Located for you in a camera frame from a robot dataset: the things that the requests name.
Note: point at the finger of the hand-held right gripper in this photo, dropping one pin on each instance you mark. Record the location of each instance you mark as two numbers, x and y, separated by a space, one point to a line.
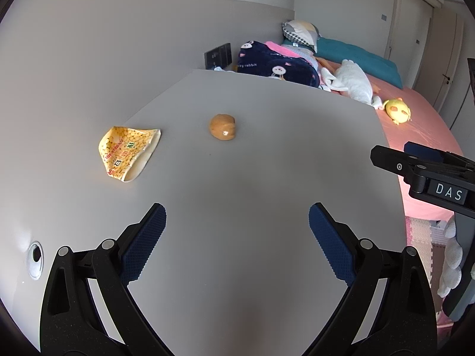
423 150
389 161

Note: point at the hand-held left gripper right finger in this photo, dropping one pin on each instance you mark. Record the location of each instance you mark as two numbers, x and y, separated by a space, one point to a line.
330 244

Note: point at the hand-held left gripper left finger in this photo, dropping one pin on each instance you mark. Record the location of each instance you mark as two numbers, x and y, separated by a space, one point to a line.
144 244

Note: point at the yellow chick plush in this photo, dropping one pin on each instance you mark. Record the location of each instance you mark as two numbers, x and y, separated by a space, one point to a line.
397 109

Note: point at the pink brown foam mat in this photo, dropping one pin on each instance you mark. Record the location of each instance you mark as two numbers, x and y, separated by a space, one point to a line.
419 230

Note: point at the pale fluffy blanket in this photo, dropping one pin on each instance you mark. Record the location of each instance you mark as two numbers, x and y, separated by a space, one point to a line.
451 259

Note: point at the white goose plush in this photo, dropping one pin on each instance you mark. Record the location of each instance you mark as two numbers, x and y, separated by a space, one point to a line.
352 79

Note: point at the yellow snack bag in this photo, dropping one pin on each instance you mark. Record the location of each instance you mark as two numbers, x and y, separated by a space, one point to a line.
122 148

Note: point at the white door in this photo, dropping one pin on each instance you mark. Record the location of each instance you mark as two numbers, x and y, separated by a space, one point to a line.
447 44

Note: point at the teal pillow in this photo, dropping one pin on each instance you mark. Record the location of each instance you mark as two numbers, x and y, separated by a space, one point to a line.
356 55

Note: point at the brown bread bun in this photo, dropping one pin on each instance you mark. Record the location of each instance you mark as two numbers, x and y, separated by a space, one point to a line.
222 126

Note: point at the navy printed blanket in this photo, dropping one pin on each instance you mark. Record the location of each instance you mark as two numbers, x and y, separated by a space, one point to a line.
274 63

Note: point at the patchwork pillow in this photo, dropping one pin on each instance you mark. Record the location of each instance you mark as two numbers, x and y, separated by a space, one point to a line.
300 31

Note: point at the pink blanket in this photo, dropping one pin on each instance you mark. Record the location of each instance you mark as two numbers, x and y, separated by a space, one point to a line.
276 45

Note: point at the black wall socket panel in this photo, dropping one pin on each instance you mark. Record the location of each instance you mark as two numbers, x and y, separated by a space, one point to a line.
219 55

